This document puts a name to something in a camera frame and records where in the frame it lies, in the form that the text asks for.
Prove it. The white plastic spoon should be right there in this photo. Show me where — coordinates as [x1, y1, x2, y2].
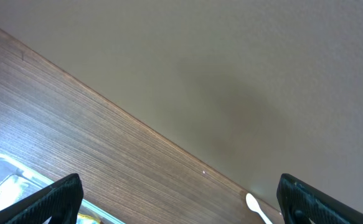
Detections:
[245, 193, 273, 224]

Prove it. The yellow candy wrapper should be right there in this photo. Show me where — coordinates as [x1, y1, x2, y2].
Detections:
[76, 213, 101, 224]

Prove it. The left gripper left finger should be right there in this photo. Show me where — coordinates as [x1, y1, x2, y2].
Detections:
[0, 173, 83, 224]

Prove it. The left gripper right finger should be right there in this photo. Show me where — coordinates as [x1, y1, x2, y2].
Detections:
[276, 174, 363, 224]

